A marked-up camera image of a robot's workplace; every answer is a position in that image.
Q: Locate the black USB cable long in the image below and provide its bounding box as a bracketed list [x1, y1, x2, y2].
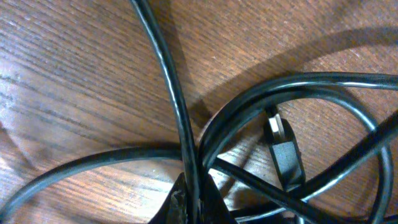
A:
[130, 0, 201, 223]

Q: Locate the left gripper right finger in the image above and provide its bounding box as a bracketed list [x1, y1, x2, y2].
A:
[200, 174, 237, 224]

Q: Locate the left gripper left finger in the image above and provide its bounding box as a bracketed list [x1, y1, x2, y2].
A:
[148, 173, 188, 224]

